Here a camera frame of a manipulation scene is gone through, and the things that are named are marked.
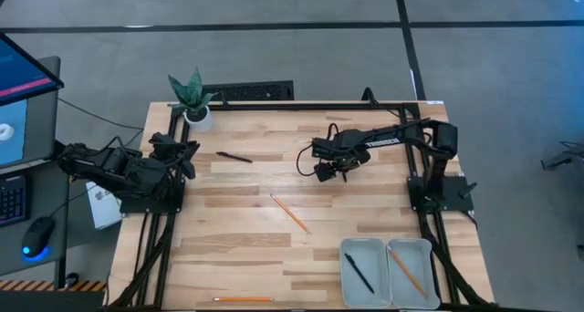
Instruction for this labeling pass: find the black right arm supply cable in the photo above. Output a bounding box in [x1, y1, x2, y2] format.
[360, 86, 404, 119]

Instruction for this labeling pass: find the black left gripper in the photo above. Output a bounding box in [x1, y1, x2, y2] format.
[150, 140, 202, 182]

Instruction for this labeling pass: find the grey desk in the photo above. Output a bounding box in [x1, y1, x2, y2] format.
[0, 140, 71, 278]

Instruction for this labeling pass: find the black floor cable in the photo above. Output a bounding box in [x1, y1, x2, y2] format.
[57, 96, 146, 132]

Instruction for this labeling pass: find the orange yellow pencil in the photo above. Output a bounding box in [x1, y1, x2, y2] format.
[211, 296, 276, 304]
[386, 245, 430, 301]
[268, 192, 313, 236]

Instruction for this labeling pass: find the white paper booklet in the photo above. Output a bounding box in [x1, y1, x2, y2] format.
[84, 180, 126, 232]

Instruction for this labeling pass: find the grey stand foot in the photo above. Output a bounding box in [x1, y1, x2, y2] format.
[541, 141, 584, 172]

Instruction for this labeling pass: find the hazard striped strip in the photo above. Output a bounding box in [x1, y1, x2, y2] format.
[0, 278, 110, 294]

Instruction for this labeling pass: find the black keyboard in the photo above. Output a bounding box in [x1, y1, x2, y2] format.
[0, 173, 33, 228]

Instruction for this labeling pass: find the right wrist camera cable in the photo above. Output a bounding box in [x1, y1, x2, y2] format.
[295, 121, 340, 179]

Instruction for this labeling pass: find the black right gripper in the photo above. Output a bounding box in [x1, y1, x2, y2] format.
[311, 129, 372, 173]

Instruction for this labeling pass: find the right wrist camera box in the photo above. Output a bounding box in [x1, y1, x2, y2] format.
[313, 161, 339, 184]

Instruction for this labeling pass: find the snake plant in white pot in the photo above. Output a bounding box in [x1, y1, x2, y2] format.
[166, 65, 218, 133]

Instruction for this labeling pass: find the black perforated panel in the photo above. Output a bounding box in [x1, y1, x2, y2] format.
[201, 78, 297, 103]

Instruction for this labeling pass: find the black computer mouse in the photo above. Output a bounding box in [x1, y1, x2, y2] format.
[20, 214, 57, 263]

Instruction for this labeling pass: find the black aluminium rail frame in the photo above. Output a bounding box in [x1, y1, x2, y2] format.
[105, 99, 498, 312]

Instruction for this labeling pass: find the light grey plastic bin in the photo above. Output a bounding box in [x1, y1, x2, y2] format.
[386, 237, 442, 312]
[339, 236, 394, 310]

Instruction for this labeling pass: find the grey framed monitor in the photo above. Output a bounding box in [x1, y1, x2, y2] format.
[0, 55, 62, 172]

